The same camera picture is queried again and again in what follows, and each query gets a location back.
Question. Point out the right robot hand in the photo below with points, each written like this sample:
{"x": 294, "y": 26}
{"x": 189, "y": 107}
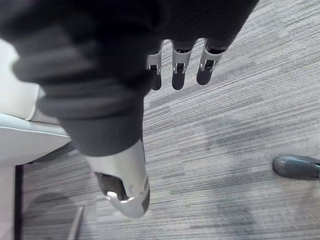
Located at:
{"x": 82, "y": 75}

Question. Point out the thin grey metal leg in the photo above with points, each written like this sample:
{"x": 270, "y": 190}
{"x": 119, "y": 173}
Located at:
{"x": 77, "y": 222}

